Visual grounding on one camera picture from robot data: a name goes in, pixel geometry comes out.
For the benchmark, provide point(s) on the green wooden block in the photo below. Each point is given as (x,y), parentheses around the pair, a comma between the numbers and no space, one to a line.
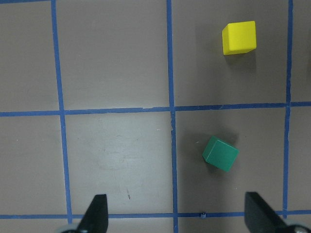
(220,154)

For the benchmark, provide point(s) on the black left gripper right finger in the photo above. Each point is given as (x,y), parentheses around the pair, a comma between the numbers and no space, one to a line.
(259,217)

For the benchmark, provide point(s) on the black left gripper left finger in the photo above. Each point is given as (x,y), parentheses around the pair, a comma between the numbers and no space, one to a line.
(95,220)

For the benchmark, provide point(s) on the yellow wooden block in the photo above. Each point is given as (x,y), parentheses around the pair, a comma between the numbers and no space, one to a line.
(239,38)

